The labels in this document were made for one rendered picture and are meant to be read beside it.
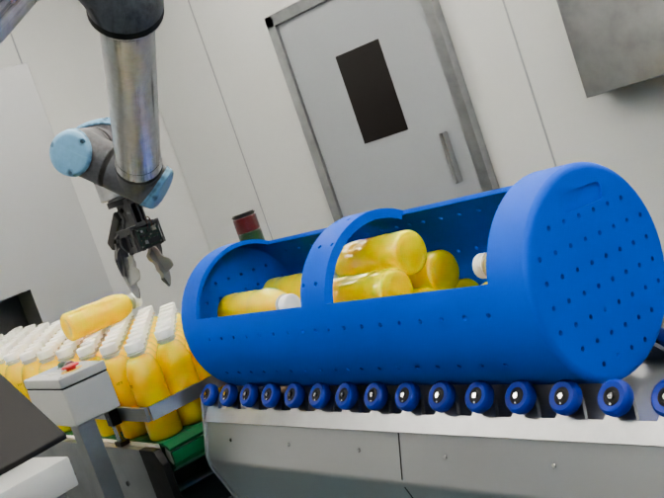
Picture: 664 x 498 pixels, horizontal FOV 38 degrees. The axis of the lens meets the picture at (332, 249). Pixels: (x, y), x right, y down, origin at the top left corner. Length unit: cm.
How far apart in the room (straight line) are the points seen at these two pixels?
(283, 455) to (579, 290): 73
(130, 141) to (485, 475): 85
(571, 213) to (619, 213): 10
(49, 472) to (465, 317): 55
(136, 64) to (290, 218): 501
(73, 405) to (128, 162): 49
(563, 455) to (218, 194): 586
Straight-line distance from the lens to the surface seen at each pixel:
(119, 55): 155
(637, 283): 133
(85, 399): 195
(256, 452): 183
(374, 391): 151
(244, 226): 244
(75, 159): 192
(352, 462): 159
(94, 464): 205
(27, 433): 135
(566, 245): 122
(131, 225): 204
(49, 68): 686
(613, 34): 473
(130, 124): 169
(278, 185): 652
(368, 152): 588
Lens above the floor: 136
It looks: 6 degrees down
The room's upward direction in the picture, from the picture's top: 19 degrees counter-clockwise
